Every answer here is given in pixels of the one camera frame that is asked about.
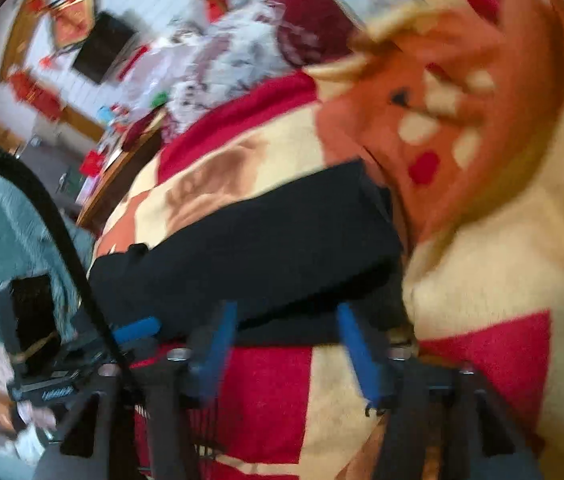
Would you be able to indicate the red gift box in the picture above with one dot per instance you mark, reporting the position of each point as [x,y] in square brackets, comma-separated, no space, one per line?
[92,162]

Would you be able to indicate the floral white maroon cushion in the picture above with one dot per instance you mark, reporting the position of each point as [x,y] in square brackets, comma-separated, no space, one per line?
[242,60]

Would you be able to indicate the black flat television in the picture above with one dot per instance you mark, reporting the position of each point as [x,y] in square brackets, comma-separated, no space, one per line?
[104,47]

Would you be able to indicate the dark red cloth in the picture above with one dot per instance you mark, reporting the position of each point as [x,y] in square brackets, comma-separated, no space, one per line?
[142,127]

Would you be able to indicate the black pants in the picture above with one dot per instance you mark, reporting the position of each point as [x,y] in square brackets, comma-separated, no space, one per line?
[262,245]

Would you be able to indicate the clear plastic bag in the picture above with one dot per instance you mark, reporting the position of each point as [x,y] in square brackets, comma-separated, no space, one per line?
[162,70]

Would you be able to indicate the framed red wall decoration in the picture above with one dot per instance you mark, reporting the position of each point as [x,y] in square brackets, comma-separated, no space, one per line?
[72,22]

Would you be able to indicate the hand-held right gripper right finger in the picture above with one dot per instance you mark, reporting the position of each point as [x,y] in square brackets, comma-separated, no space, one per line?
[357,355]

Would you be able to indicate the wooden table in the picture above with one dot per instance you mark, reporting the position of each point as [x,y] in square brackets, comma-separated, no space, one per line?
[112,195]

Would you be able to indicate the red hanging knot ornament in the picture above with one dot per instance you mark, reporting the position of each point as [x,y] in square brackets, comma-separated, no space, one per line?
[32,92]

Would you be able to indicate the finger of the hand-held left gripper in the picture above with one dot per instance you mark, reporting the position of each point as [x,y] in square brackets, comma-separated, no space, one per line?
[134,329]

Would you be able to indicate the teal fluffy cloth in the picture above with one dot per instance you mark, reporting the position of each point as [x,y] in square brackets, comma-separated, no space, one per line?
[7,235]

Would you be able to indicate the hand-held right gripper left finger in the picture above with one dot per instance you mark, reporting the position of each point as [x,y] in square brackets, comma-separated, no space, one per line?
[217,345]

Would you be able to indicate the red orange printed blanket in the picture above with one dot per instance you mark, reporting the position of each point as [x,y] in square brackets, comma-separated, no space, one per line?
[487,260]

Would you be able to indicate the grey refrigerator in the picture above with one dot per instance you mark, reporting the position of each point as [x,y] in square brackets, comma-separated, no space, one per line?
[52,170]

